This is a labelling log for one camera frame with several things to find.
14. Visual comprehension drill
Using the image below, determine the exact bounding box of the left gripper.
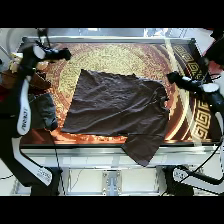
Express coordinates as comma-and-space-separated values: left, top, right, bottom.
49, 47, 73, 62

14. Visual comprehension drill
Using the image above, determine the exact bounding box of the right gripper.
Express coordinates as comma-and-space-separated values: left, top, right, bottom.
166, 71, 188, 90

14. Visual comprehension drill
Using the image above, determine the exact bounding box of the dark brown T-shirt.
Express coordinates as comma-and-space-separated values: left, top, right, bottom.
61, 68, 171, 168

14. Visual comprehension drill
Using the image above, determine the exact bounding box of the brown garment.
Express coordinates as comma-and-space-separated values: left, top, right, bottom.
0, 68, 53, 91

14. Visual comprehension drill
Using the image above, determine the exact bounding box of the white garment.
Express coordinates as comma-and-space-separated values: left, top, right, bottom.
8, 53, 25, 73

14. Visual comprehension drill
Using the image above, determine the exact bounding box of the black garment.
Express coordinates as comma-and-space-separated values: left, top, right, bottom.
203, 29, 224, 67

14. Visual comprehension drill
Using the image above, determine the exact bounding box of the dark grey garment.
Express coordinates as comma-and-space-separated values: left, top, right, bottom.
28, 92, 60, 132

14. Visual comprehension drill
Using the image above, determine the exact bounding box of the black cable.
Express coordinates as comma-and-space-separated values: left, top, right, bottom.
49, 131, 63, 196
186, 138, 224, 176

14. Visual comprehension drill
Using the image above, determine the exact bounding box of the silver frame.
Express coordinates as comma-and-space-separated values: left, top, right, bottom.
13, 34, 224, 197

